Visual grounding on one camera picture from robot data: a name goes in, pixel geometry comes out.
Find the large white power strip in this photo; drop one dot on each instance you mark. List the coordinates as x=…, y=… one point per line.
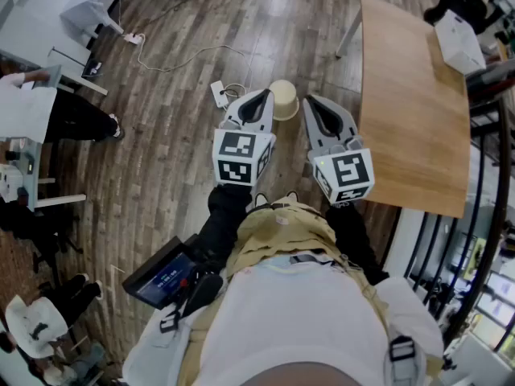
x=218, y=93

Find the person's white shirt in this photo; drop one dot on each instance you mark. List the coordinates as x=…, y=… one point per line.
x=301, y=316

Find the white box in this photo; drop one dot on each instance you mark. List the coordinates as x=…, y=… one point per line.
x=458, y=42

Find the person's khaki trousers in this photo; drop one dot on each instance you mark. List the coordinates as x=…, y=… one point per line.
x=281, y=231

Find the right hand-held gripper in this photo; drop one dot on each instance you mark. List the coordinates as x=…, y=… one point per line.
x=346, y=171

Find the white desk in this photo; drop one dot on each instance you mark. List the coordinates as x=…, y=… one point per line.
x=88, y=10

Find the white table leg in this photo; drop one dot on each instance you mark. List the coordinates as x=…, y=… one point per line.
x=348, y=30

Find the person's right forearm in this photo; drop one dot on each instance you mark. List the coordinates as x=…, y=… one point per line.
x=350, y=235

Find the black railing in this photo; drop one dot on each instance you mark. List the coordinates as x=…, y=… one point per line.
x=493, y=231

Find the person's left shoe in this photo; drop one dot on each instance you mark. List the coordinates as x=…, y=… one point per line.
x=261, y=199

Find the person's shoe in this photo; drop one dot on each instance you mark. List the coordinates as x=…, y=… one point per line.
x=261, y=199
x=293, y=195

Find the person's left forearm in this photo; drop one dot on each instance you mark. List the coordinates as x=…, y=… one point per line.
x=225, y=223

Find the window with black frame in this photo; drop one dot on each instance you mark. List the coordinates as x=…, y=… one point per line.
x=495, y=308

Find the person's right shoe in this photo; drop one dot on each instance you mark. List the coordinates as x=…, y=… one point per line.
x=293, y=195

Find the wooden table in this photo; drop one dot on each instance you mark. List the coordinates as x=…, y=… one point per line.
x=402, y=115

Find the cream plastic waste basket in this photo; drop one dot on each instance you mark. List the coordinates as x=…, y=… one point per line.
x=285, y=99

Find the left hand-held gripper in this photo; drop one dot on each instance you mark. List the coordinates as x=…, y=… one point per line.
x=235, y=155

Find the black tablet device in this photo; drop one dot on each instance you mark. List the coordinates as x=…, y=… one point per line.
x=161, y=276

